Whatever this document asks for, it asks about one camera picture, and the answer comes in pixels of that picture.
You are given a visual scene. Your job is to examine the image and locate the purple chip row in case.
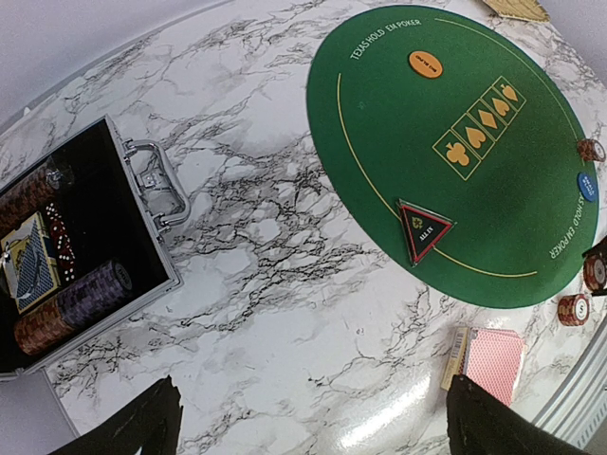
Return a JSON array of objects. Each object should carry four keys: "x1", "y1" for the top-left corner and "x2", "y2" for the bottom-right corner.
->
[{"x1": 57, "y1": 260, "x2": 133, "y2": 329}]

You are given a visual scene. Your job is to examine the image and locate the front aluminium rail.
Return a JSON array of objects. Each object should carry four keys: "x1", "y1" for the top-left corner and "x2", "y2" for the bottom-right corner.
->
[{"x1": 532, "y1": 319, "x2": 606, "y2": 449}]

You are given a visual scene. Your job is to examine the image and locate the dark red poker chip stack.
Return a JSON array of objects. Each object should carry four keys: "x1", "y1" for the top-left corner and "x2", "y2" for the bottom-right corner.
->
[{"x1": 582, "y1": 252, "x2": 606, "y2": 292}]

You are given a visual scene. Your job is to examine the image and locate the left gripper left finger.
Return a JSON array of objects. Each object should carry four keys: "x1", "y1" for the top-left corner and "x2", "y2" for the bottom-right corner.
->
[{"x1": 54, "y1": 376, "x2": 183, "y2": 454}]

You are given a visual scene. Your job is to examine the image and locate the pink playing card deck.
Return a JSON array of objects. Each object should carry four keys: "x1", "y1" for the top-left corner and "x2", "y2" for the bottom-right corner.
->
[{"x1": 463, "y1": 328, "x2": 526, "y2": 407}]

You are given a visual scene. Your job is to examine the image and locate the red dice in case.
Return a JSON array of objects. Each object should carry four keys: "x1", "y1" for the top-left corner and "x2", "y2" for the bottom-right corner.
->
[{"x1": 44, "y1": 202, "x2": 76, "y2": 284}]

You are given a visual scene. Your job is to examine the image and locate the woven bamboo tray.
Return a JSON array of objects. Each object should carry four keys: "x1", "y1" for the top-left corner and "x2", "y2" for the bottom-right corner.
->
[{"x1": 483, "y1": 0, "x2": 550, "y2": 23}]

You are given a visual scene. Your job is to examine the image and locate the aluminium poker chip case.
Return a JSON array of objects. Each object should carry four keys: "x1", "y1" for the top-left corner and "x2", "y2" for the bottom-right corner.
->
[{"x1": 1, "y1": 117, "x2": 192, "y2": 381}]

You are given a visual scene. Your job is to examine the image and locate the red chip row in case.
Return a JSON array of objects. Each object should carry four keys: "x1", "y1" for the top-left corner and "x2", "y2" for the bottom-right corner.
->
[{"x1": 13, "y1": 300, "x2": 75, "y2": 355}]

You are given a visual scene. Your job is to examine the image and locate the round green poker mat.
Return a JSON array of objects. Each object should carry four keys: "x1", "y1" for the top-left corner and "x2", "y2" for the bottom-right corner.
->
[{"x1": 306, "y1": 6, "x2": 599, "y2": 309}]

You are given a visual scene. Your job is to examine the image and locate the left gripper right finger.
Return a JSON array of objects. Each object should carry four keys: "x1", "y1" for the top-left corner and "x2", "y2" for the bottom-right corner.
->
[{"x1": 446, "y1": 375, "x2": 583, "y2": 455}]

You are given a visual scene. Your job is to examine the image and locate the white red card box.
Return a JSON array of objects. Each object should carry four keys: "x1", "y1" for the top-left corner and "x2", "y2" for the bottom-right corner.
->
[{"x1": 441, "y1": 327, "x2": 470, "y2": 391}]

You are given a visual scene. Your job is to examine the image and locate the red poker chips moved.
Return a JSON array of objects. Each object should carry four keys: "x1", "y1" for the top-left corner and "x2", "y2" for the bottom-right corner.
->
[{"x1": 577, "y1": 138, "x2": 606, "y2": 162}]

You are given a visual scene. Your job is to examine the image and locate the orange big blind button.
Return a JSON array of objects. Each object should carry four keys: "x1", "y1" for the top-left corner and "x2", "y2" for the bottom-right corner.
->
[{"x1": 409, "y1": 50, "x2": 443, "y2": 80}]

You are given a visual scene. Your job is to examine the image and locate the blue playing card box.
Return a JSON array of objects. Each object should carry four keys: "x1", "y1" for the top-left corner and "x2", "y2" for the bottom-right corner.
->
[{"x1": 1, "y1": 211, "x2": 61, "y2": 314}]

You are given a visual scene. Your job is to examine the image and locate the brown chip row in case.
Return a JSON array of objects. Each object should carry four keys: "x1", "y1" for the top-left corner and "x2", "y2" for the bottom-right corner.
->
[{"x1": 1, "y1": 160, "x2": 59, "y2": 236}]

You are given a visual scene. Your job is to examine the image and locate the black triangular all-in button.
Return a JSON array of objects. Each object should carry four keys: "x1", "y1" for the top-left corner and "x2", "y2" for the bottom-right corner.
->
[{"x1": 396, "y1": 199, "x2": 456, "y2": 267}]

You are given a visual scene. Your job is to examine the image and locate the blue small blind button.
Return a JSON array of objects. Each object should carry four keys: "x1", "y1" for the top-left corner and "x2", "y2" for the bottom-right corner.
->
[{"x1": 577, "y1": 173, "x2": 598, "y2": 203}]

